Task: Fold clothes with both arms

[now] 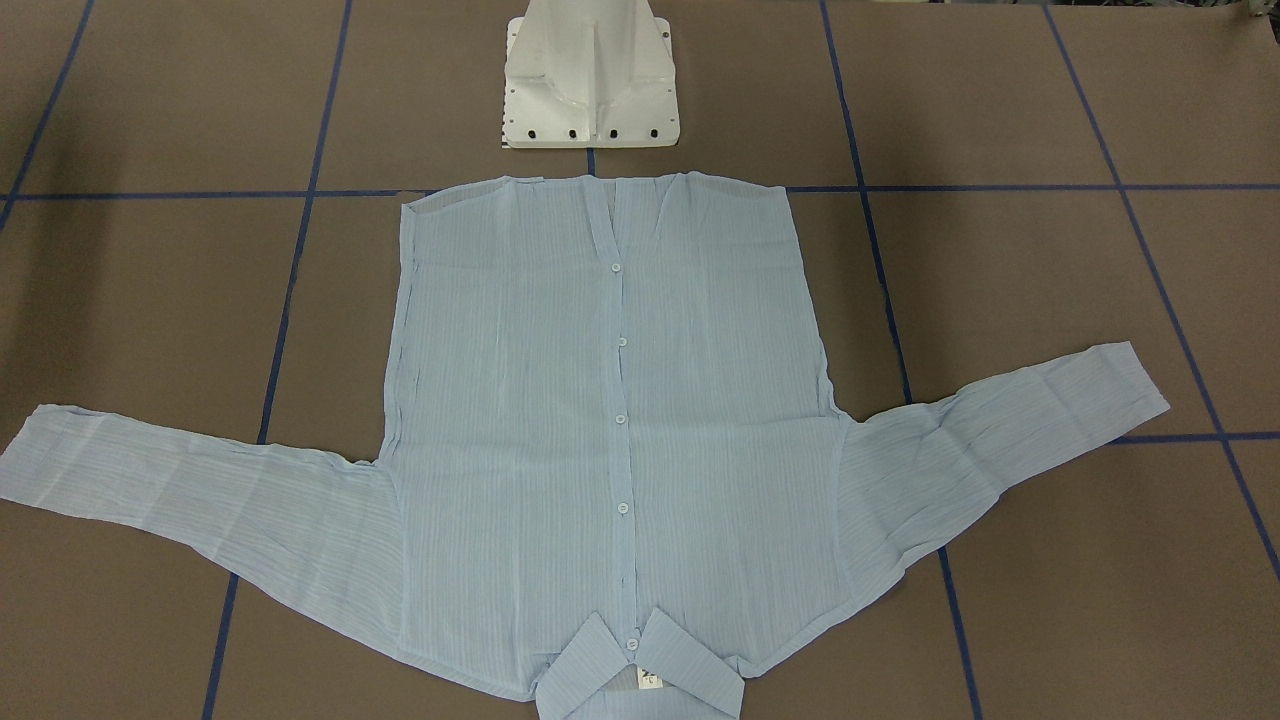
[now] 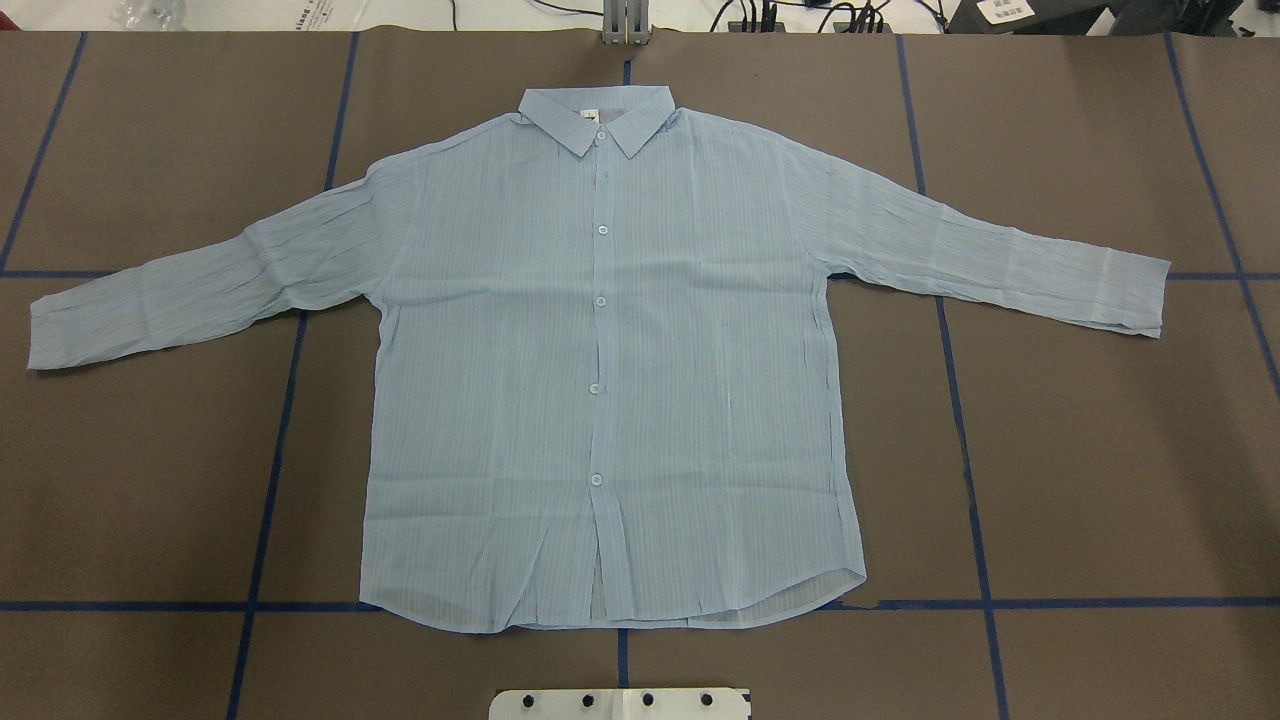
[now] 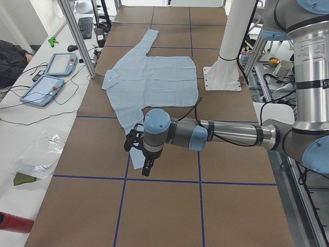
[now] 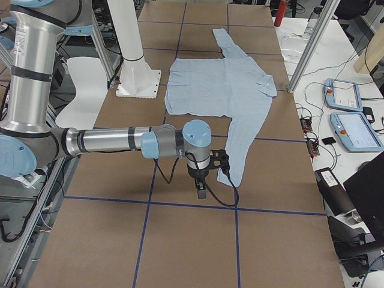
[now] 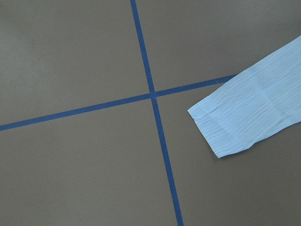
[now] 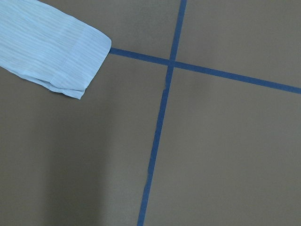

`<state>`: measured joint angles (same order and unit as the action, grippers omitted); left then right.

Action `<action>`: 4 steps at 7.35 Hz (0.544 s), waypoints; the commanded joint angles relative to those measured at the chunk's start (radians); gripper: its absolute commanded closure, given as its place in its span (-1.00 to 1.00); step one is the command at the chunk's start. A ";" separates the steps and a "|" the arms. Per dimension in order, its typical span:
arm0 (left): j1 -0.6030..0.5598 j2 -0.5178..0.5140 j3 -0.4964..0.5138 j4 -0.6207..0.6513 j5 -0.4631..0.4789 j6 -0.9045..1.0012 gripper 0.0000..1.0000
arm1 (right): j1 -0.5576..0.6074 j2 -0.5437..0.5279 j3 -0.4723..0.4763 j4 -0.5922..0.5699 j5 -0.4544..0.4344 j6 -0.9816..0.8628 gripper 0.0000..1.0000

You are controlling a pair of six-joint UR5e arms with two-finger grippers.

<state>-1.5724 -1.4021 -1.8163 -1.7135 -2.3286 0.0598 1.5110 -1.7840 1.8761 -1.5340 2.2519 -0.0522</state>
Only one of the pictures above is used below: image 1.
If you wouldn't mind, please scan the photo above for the light blue button shirt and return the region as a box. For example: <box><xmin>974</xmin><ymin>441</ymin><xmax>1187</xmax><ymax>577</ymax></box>
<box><xmin>3</xmin><ymin>172</ymin><xmax>1169</xmax><ymax>719</ymax></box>

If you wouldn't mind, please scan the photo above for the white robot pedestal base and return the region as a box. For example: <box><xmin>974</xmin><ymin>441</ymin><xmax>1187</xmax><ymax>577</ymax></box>
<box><xmin>500</xmin><ymin>1</ymin><xmax>681</xmax><ymax>149</ymax></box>

